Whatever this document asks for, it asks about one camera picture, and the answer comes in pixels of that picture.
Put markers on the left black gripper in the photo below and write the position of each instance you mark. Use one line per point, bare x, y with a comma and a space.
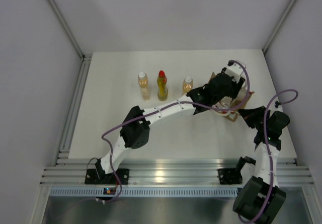
235, 87

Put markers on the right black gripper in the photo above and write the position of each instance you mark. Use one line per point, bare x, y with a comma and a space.
250, 114

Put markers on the burlap watermelon canvas bag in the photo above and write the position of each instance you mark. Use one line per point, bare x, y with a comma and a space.
228, 107

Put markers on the white cap amber bottle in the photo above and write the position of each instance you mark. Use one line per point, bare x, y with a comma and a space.
144, 86
187, 85

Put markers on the red cap yellow bottle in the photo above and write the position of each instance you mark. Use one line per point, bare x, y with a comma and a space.
162, 86

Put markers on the grey cap clear bottle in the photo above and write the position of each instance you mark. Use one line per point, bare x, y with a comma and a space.
242, 94

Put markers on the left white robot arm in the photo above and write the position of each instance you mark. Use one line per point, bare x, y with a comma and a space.
135, 129

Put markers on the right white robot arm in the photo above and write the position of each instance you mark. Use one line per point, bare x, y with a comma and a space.
260, 198

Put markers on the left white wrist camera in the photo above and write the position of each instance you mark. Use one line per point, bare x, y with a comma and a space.
234, 69

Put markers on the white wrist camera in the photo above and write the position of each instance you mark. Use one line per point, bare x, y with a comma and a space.
234, 69
278, 106

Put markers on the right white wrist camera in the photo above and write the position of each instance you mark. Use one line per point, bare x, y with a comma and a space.
278, 106

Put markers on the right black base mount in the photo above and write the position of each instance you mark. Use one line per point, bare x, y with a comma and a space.
229, 176

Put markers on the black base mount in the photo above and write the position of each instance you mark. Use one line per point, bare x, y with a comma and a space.
229, 176
94, 177

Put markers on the right aluminium frame post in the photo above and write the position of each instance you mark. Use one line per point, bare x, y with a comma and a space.
279, 24

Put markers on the aluminium frame post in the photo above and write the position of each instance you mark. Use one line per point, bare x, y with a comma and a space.
65, 27
279, 24

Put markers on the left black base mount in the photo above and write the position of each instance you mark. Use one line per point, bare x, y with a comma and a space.
94, 177

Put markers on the left aluminium side rail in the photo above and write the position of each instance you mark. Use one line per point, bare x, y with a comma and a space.
73, 108

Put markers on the aluminium front rail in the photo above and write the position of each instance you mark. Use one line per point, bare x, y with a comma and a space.
171, 173

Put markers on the grey slotted cable duct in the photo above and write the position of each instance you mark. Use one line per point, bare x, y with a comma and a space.
145, 191

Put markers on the left aluminium frame post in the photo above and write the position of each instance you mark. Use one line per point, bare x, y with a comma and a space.
65, 27

